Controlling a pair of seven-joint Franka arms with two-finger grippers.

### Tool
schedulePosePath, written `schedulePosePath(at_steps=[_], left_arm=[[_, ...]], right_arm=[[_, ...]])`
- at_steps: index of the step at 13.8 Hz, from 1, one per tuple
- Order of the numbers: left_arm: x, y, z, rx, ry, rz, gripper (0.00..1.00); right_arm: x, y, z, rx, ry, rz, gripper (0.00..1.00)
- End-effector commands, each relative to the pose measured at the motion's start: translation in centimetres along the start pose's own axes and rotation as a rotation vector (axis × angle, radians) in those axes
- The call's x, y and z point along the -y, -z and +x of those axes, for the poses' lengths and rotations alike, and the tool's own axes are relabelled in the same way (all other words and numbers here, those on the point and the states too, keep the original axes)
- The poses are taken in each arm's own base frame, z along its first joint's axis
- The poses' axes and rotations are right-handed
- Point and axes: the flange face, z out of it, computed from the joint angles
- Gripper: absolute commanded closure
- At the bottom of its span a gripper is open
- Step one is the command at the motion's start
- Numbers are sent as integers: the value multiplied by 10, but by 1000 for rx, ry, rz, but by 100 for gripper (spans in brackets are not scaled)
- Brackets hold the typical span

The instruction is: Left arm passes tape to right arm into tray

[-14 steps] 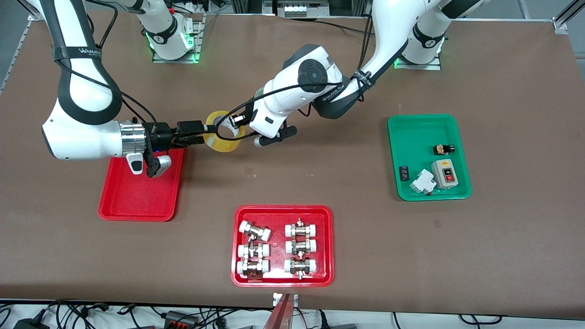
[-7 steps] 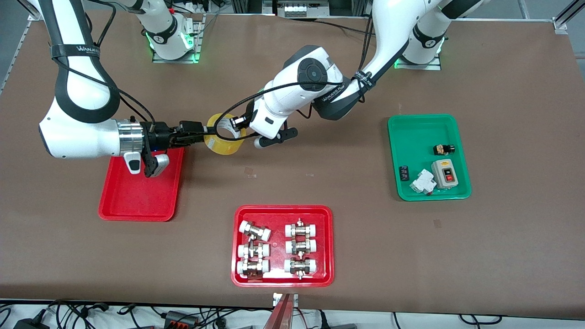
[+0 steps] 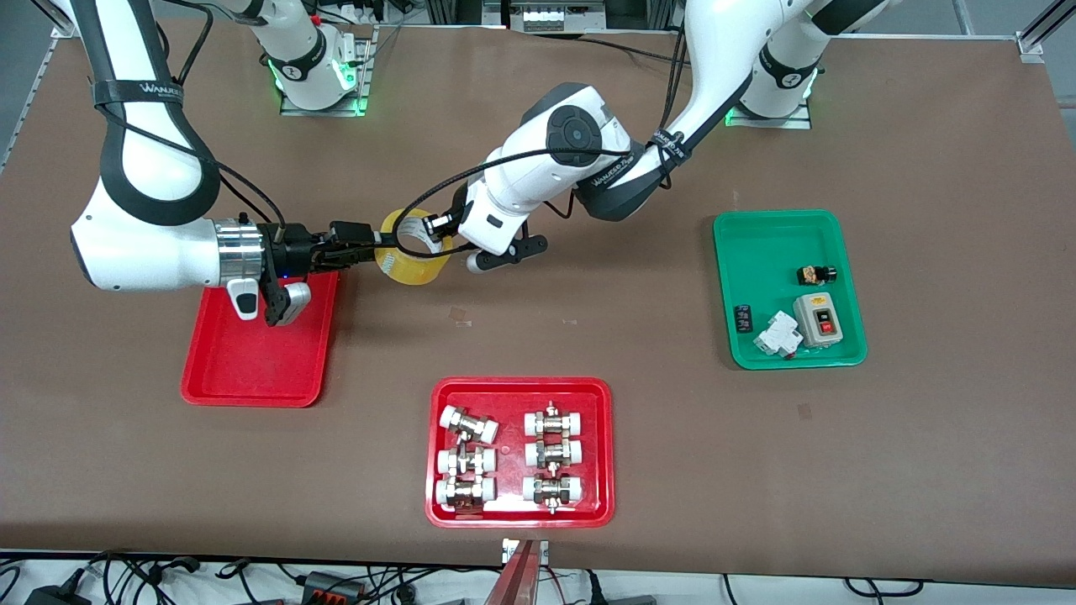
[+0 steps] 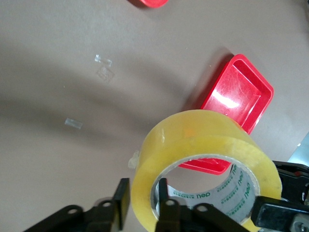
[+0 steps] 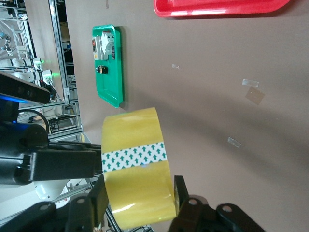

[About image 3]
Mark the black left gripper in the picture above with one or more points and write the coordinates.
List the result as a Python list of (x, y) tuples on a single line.
[(456, 217)]

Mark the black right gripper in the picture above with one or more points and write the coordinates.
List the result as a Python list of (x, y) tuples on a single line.
[(295, 252)]

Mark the yellow clear tape roll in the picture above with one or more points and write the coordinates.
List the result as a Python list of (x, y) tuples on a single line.
[(408, 270)]

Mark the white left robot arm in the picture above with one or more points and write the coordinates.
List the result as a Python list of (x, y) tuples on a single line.
[(572, 143)]

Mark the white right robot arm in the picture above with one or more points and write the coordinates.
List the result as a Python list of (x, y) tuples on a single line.
[(143, 252)]

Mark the empty red plastic tray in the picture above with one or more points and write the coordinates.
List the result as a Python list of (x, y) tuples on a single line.
[(265, 361)]

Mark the red tray holding fittings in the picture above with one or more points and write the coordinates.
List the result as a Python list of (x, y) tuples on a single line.
[(514, 449)]

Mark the green plastic tray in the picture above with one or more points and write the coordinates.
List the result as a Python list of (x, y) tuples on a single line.
[(777, 353)]

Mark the white metal pipe fitting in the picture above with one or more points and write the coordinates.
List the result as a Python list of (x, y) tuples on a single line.
[(554, 422), (469, 424), (552, 490), (554, 454), (465, 491), (466, 461)]

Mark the small black terminal block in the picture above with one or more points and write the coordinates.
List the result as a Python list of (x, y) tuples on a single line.
[(743, 318)]

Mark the black box with orange connectors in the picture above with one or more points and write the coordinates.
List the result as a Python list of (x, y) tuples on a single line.
[(332, 586)]

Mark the white circuit breaker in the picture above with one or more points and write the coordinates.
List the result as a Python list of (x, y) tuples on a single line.
[(777, 336)]

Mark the red aluminium bar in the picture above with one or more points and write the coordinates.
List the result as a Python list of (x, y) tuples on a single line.
[(514, 580)]

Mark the black power adapter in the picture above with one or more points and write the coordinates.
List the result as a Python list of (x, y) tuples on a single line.
[(55, 597)]

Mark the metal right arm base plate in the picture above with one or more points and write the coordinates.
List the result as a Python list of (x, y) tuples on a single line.
[(367, 71)]

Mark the silver metal bracket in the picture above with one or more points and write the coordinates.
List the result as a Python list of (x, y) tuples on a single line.
[(508, 550)]

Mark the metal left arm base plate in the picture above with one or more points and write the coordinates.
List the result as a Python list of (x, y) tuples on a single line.
[(799, 120)]

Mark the brass black knob switch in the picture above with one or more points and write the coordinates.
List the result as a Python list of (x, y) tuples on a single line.
[(815, 274)]

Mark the grey push button switch box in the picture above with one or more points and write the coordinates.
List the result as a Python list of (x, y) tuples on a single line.
[(818, 319)]

